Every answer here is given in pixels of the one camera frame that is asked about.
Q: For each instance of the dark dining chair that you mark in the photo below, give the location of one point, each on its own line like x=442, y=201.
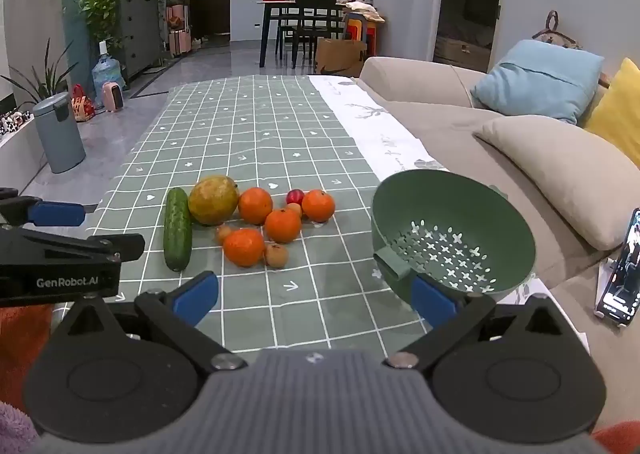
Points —
x=315, y=8

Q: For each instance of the green cutting mat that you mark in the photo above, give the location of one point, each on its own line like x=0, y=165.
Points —
x=260, y=133

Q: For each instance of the yellow-green lemon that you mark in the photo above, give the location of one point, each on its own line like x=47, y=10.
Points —
x=212, y=201

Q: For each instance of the smartphone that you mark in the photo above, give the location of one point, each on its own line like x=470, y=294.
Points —
x=625, y=274

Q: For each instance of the grey drawer cabinet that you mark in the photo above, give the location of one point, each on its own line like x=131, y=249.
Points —
x=140, y=33

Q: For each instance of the pink suitcase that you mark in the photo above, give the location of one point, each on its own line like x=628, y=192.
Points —
x=180, y=42

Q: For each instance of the small brown longan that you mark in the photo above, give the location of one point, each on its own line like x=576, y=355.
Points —
x=295, y=210
x=276, y=255
x=223, y=235

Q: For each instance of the long-leaf potted plant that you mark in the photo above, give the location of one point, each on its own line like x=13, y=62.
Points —
x=45, y=81

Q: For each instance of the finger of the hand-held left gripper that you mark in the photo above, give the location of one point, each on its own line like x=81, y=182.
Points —
x=55, y=214
x=100, y=245

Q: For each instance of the large water bottle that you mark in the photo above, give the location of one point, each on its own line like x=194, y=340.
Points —
x=107, y=71

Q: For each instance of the grey trash bin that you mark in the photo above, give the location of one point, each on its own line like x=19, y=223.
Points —
x=60, y=138

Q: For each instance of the person's orange clothing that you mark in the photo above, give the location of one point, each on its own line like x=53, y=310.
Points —
x=20, y=349

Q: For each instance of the purple fluffy cloth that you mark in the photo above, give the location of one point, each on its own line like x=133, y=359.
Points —
x=12, y=429

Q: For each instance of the yellow cushion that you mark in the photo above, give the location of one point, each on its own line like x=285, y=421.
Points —
x=617, y=108

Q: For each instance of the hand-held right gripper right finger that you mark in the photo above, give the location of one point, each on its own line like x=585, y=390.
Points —
x=431, y=301

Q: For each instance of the cream cloth on stools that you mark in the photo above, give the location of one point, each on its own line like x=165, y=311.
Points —
x=365, y=13

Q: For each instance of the white printed paper sheet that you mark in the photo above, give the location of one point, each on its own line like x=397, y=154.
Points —
x=370, y=128

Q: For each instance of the pink space heater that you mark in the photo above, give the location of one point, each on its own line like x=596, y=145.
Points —
x=113, y=97

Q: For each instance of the green plastic colander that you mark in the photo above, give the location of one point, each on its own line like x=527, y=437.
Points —
x=450, y=214

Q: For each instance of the light blue cushion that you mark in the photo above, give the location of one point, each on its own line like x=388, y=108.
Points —
x=540, y=81

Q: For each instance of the dark dining table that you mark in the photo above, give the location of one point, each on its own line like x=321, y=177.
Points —
x=272, y=6

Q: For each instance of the stack of red stools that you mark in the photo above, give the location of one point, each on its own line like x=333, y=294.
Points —
x=357, y=33

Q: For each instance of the green cucumber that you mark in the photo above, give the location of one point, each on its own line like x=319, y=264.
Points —
x=177, y=229

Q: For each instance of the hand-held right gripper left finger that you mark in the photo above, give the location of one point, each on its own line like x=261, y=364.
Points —
x=196, y=295

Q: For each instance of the red plum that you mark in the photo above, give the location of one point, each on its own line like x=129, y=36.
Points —
x=294, y=196

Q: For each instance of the cardboard box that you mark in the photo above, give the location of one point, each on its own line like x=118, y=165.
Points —
x=340, y=58

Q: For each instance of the beige cushion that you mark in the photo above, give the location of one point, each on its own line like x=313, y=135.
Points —
x=560, y=168

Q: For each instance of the leafy plant on cabinet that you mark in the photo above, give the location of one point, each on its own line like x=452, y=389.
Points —
x=100, y=3

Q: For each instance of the orange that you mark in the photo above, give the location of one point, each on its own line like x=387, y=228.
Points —
x=318, y=205
x=244, y=248
x=283, y=226
x=255, y=206

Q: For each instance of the beige sofa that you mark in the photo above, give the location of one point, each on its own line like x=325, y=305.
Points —
x=435, y=133

